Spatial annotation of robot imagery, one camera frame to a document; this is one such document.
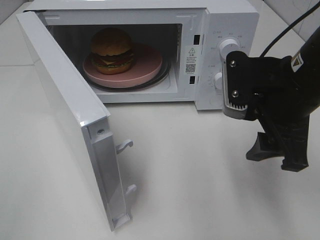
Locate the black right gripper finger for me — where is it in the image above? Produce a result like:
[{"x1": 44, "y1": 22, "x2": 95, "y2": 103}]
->
[
  {"x1": 245, "y1": 132, "x2": 284, "y2": 161},
  {"x1": 281, "y1": 142, "x2": 309, "y2": 172}
]

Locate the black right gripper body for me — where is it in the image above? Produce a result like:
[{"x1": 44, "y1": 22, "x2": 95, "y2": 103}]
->
[{"x1": 249, "y1": 56, "x2": 312, "y2": 151}]

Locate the white microwave knob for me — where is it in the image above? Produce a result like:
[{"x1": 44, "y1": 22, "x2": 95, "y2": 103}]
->
[
  {"x1": 217, "y1": 37, "x2": 240, "y2": 60},
  {"x1": 213, "y1": 72, "x2": 223, "y2": 91}
]

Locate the pink round plate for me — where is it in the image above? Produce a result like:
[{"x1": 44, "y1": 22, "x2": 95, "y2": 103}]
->
[{"x1": 82, "y1": 43, "x2": 164, "y2": 89}]

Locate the white microwave door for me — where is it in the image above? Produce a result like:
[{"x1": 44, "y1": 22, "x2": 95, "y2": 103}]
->
[{"x1": 16, "y1": 11, "x2": 137, "y2": 231}]

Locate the toy hamburger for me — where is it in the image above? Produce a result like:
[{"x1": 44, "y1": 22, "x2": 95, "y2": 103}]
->
[{"x1": 90, "y1": 27, "x2": 134, "y2": 75}]

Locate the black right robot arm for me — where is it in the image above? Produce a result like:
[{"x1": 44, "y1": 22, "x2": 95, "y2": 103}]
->
[{"x1": 246, "y1": 29, "x2": 320, "y2": 172}]

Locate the glass microwave turntable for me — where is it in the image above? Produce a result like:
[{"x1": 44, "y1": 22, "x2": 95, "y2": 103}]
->
[{"x1": 86, "y1": 60, "x2": 171, "y2": 92}]

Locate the white microwave oven body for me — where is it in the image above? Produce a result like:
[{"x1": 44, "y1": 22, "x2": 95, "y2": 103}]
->
[{"x1": 23, "y1": 0, "x2": 259, "y2": 110}]

